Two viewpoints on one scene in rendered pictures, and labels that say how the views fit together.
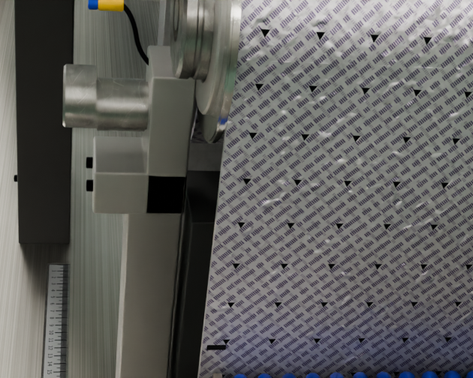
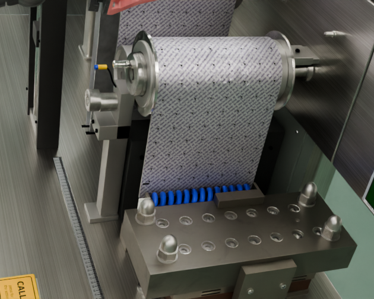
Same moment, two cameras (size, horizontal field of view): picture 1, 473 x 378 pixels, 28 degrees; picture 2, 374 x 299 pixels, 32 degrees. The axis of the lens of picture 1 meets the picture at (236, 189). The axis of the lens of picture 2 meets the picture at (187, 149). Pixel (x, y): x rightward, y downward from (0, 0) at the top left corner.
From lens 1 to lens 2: 0.61 m
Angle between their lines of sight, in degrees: 13
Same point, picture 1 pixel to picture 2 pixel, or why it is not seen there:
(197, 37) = (141, 85)
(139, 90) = (114, 97)
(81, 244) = (63, 148)
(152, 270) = (116, 158)
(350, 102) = (190, 102)
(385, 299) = (201, 163)
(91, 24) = not seen: hidden behind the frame
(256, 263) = (159, 155)
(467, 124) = (226, 106)
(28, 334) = (54, 186)
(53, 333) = (64, 185)
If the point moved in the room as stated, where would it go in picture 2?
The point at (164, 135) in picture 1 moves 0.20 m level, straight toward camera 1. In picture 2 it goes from (123, 112) to (143, 182)
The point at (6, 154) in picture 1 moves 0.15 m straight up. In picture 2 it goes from (15, 107) to (16, 53)
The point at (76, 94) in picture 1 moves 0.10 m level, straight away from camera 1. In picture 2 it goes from (94, 101) to (82, 72)
